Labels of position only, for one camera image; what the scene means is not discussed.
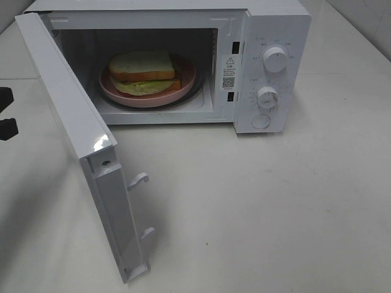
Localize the lower white timer knob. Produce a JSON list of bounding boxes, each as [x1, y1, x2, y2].
[[257, 86, 279, 109]]

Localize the round white door button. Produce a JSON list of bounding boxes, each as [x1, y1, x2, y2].
[[252, 114, 271, 129]]

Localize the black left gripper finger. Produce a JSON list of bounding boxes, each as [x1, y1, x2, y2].
[[0, 118, 18, 141], [0, 87, 14, 112]]

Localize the upper white power knob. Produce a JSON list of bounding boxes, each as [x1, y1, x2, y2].
[[262, 45, 288, 73]]

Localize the toast sandwich with lettuce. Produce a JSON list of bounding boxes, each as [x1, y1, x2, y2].
[[108, 51, 181, 96]]

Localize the white microwave door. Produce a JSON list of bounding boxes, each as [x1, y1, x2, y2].
[[15, 13, 156, 283]]

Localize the white microwave oven body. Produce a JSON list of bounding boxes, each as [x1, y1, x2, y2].
[[23, 1, 311, 133]]

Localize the glass microwave turntable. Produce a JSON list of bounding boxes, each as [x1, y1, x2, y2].
[[99, 70, 205, 112]]

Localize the pink round plate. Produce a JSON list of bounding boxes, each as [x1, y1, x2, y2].
[[99, 54, 197, 108]]

